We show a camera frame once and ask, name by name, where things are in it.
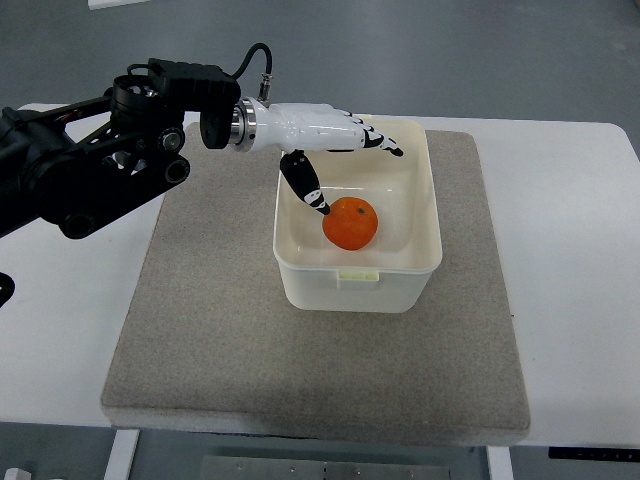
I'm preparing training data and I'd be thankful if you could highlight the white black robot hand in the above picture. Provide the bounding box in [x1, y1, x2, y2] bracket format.
[237, 97, 404, 216]

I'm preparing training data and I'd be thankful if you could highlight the orange fruit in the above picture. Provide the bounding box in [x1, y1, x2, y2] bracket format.
[322, 196, 379, 251]

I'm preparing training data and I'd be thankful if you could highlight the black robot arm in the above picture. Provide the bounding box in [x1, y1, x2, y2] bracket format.
[1, 58, 246, 239]

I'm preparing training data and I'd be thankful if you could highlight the white plastic box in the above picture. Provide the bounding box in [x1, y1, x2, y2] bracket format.
[273, 115, 443, 313]

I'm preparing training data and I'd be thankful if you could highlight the grey felt mat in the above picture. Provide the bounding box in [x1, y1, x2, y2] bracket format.
[101, 130, 530, 445]

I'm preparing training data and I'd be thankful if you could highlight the white object top edge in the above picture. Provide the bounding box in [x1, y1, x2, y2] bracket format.
[87, 0, 148, 10]

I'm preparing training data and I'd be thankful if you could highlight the white table leg left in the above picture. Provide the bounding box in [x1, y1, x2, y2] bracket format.
[103, 429, 140, 480]

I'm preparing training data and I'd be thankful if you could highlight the white table leg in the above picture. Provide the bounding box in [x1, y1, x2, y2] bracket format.
[103, 429, 140, 480]
[487, 446, 514, 480]

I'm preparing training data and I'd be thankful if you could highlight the white table leg right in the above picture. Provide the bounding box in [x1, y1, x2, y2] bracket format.
[487, 446, 514, 480]

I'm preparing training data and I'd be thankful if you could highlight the black table control panel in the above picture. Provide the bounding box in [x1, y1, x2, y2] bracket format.
[548, 446, 640, 463]

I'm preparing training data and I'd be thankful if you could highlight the white object bottom left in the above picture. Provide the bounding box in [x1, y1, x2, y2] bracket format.
[4, 467, 32, 480]

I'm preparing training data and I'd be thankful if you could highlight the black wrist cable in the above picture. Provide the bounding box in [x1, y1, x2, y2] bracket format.
[232, 42, 276, 101]

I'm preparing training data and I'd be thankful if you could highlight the grey metal base plate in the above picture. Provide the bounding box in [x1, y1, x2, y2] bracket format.
[199, 456, 451, 480]

